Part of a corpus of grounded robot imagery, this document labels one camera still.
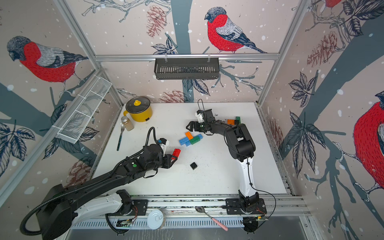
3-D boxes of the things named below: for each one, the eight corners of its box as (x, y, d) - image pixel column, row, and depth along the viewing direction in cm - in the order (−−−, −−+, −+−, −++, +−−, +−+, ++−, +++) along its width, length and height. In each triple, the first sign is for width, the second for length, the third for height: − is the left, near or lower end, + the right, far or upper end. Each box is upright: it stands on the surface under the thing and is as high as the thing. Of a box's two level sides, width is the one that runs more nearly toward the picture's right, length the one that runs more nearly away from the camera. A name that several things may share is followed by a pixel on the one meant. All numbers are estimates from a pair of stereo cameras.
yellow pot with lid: (128, 122, 111) (121, 110, 101) (134, 107, 121) (128, 95, 111) (150, 122, 111) (146, 110, 101) (154, 107, 121) (150, 95, 111)
